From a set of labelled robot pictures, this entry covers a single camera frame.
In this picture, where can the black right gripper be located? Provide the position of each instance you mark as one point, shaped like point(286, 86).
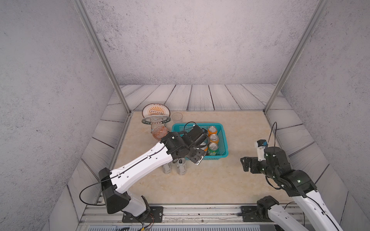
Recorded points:
point(254, 160)

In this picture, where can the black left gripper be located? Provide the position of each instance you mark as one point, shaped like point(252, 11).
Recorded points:
point(199, 157)

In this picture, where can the green gold beer can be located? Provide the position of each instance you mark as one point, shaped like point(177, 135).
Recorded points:
point(204, 146)

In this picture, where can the silver drink can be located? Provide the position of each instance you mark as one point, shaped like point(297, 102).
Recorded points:
point(167, 168)
point(181, 166)

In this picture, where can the teal plastic basket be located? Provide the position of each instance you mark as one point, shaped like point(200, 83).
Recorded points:
point(222, 151)

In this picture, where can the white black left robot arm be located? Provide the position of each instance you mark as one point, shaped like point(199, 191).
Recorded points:
point(114, 200)

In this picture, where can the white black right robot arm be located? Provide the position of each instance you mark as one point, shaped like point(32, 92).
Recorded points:
point(274, 164)

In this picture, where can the green soda can front right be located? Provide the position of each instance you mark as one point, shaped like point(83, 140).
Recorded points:
point(212, 149)

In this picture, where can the orange soda can middle right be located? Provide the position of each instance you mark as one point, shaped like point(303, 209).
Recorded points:
point(214, 138)

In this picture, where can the orange soda can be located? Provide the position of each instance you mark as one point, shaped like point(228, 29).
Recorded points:
point(212, 130)
point(214, 138)

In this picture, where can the orange soda can back right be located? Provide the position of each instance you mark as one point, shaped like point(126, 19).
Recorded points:
point(212, 130)

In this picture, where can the clear drinking glass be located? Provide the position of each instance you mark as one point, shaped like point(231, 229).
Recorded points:
point(177, 118)

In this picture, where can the orange patterned bowl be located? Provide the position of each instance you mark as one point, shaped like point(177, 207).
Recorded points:
point(159, 132)

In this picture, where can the green rimmed flat plate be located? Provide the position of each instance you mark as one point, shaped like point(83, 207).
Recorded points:
point(156, 119)

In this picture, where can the upright plate with sunburst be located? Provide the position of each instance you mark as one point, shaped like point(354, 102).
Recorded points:
point(155, 109)

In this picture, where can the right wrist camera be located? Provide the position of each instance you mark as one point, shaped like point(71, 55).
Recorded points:
point(261, 145)

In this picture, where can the metal wire plate rack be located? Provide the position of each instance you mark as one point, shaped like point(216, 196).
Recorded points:
point(158, 126)

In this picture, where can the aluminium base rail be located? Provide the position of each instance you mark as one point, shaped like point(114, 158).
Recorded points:
point(186, 218)

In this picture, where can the right aluminium frame post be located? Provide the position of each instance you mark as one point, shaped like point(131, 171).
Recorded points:
point(307, 33)

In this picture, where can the aluminium frame post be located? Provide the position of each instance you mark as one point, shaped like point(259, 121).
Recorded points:
point(307, 33)
point(79, 5)

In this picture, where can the left aluminium frame post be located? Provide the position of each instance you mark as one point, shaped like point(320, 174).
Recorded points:
point(79, 5)

